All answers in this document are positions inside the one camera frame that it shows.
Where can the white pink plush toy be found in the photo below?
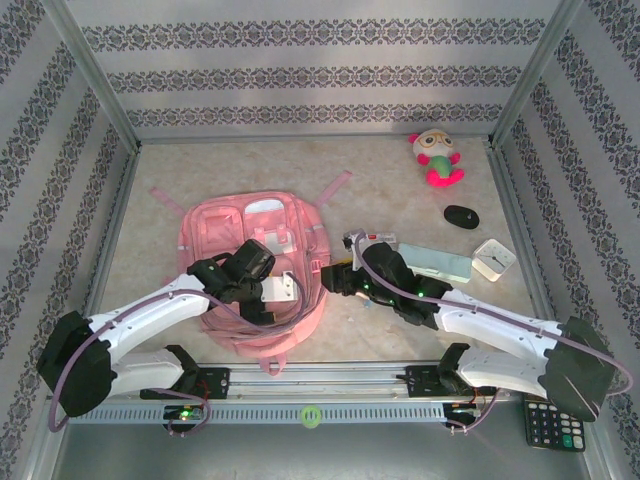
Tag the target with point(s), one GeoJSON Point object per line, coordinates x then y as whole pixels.
{"type": "Point", "coordinates": [437, 165]}

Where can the black computer mouse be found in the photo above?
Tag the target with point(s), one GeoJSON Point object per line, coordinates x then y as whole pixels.
{"type": "Point", "coordinates": [460, 217]}

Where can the pink student backpack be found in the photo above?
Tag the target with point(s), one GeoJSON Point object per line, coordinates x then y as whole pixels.
{"type": "Point", "coordinates": [220, 220]}

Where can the small controller circuit board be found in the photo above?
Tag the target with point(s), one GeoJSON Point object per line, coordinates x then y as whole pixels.
{"type": "Point", "coordinates": [462, 411]}
{"type": "Point", "coordinates": [185, 414]}

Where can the aluminium mounting rail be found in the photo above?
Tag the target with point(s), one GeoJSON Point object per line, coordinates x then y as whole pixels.
{"type": "Point", "coordinates": [320, 382]}

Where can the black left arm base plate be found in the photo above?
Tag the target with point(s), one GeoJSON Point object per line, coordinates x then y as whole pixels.
{"type": "Point", "coordinates": [220, 382]}

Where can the black desk calculator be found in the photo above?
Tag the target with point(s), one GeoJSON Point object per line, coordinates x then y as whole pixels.
{"type": "Point", "coordinates": [545, 430]}

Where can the white square alarm clock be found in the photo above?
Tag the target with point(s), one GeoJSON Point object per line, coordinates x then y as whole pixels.
{"type": "Point", "coordinates": [492, 260]}

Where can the aluminium frame post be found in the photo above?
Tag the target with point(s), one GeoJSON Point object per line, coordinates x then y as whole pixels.
{"type": "Point", "coordinates": [92, 75]}
{"type": "Point", "coordinates": [536, 75]}

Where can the light blue pencil case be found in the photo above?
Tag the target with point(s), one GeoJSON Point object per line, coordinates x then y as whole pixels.
{"type": "Point", "coordinates": [440, 262]}

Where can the aluminium table side rail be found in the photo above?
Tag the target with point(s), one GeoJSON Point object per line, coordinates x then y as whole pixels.
{"type": "Point", "coordinates": [106, 255]}
{"type": "Point", "coordinates": [506, 175]}

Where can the aluminium table back rail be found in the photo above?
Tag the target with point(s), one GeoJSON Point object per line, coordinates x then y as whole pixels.
{"type": "Point", "coordinates": [250, 138]}

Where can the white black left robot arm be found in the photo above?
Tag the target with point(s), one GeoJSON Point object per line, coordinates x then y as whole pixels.
{"type": "Point", "coordinates": [150, 315]}

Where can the clear pencil lead box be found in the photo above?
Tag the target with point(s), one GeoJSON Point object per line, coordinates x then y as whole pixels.
{"type": "Point", "coordinates": [385, 237]}

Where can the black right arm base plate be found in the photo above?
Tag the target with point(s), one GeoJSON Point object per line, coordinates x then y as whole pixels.
{"type": "Point", "coordinates": [420, 382]}

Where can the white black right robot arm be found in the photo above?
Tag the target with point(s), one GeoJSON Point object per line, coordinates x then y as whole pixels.
{"type": "Point", "coordinates": [500, 325]}

